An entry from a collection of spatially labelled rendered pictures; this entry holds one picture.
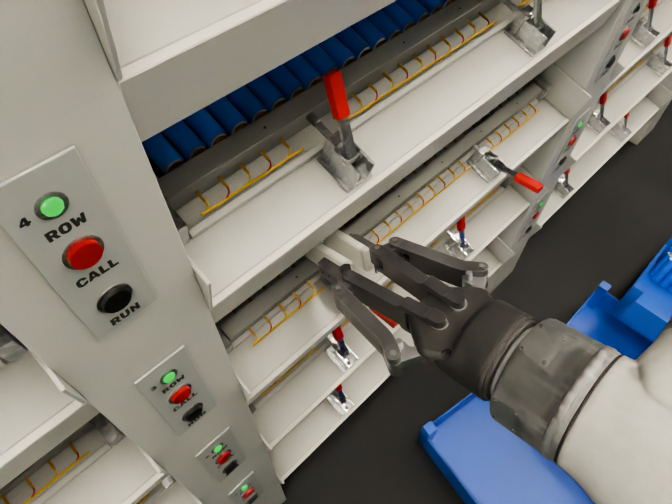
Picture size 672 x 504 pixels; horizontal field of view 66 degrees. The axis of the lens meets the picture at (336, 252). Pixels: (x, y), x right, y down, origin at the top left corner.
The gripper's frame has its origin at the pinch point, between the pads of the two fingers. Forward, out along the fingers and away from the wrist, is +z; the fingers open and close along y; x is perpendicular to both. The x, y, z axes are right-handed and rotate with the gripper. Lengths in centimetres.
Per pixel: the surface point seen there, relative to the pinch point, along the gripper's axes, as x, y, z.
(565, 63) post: 0.9, -45.7, 1.3
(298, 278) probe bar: 3.8, 3.0, 3.7
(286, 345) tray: 8.0, 8.2, 1.1
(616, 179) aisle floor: 59, -99, 9
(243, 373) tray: 7.7, 13.4, 1.7
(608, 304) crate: 60, -60, -9
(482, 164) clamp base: 6.3, -26.7, 1.3
